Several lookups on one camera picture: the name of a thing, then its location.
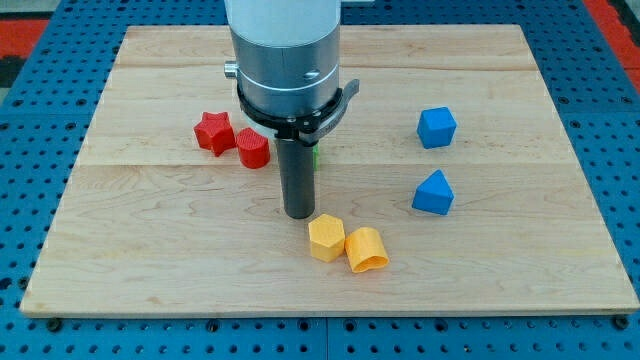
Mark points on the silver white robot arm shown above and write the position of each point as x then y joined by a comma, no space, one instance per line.
286,53

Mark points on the red star block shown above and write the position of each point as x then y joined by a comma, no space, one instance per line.
215,133

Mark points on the green block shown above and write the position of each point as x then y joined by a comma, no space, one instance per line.
316,155

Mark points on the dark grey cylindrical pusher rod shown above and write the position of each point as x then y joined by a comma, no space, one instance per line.
297,178

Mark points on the yellow hexagon block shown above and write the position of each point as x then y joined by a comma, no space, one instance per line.
326,237

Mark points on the red rounded block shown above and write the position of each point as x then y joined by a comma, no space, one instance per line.
253,149

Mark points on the yellow heart block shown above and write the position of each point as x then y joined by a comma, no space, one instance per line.
365,250

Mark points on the blue triangular block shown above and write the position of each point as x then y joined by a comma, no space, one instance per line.
434,194

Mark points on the blue cube block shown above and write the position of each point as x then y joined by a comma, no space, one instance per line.
436,127

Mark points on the wooden board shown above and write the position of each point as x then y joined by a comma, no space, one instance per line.
151,226

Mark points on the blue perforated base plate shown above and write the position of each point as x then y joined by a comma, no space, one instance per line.
49,107

